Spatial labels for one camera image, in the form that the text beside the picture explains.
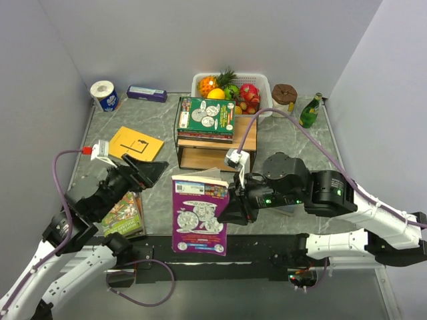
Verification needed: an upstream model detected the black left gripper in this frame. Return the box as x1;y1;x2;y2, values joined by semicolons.
92;152;169;220

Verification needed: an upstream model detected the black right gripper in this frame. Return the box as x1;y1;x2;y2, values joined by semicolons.
217;171;304;225

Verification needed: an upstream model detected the purple back-cover Treehouse book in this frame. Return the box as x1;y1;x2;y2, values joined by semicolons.
171;168;229;256

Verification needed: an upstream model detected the green 65-Storey Treehouse book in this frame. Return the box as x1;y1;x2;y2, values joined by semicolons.
101;192;143;237

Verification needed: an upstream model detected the Little Women floral book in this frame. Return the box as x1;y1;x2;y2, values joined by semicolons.
178;136;233;144

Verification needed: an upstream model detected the red 13-Storey Treehouse book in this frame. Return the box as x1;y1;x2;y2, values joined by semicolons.
177;132;233;141

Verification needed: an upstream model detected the green back-cover Treehouse book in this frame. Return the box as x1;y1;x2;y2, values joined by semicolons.
177;97;236;136

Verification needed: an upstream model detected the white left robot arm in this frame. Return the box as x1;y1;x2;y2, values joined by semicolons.
1;155;169;319

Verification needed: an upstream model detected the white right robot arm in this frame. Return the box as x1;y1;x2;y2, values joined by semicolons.
218;149;426;267

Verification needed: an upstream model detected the brown book under green one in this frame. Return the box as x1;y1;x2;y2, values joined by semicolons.
134;193;146;235

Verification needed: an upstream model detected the yellow thin book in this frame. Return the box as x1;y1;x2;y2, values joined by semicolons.
109;127;164;162

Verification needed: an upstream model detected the blue 1984 book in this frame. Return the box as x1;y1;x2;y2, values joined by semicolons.
274;205;298;217

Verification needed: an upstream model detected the purple rectangular box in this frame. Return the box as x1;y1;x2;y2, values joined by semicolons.
126;85;167;103

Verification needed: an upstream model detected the yellow toy lemon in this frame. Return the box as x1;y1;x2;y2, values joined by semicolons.
234;105;243;115

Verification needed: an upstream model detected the toilet paper roll blue wrap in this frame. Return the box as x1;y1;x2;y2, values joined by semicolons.
89;81;119;112

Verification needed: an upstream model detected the yellow orange toy fruit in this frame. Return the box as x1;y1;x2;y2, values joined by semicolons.
207;88;226;100

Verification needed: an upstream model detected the orange toy pineapple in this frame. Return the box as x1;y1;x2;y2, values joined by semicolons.
197;67;237;98

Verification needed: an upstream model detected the pink toy dragon fruit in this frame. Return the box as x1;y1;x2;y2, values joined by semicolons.
239;83;261;110

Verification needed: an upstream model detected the green toy apple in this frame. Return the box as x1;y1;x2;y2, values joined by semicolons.
223;84;240;100

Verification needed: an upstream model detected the green glass bottle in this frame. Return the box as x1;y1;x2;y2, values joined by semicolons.
299;93;323;129

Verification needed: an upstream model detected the white jar brown lid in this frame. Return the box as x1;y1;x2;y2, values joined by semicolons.
272;84;298;115

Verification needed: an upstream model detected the black wire wooden shelf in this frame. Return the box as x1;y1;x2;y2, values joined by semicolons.
173;99;258;172

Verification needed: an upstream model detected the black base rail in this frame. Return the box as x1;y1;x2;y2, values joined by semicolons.
76;233;331;284

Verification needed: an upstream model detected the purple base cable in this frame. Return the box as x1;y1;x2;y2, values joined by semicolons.
105;258;176;307

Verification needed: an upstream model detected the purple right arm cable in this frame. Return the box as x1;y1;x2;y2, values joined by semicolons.
238;108;427;230

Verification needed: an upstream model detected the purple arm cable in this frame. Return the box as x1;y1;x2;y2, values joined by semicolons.
0;149;84;314
238;108;427;230

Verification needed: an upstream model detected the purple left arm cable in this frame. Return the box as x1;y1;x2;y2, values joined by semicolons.
0;149;84;314

